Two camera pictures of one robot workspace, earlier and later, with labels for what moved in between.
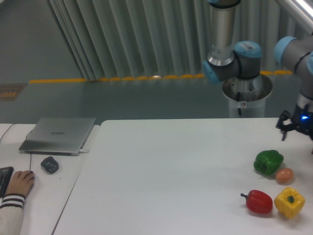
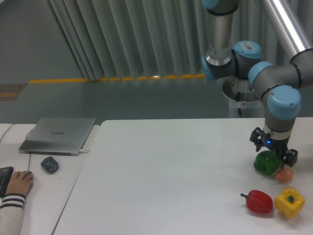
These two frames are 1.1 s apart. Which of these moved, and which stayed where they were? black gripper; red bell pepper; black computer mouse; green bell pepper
Moved: black gripper
Stayed: black computer mouse; green bell pepper; red bell pepper
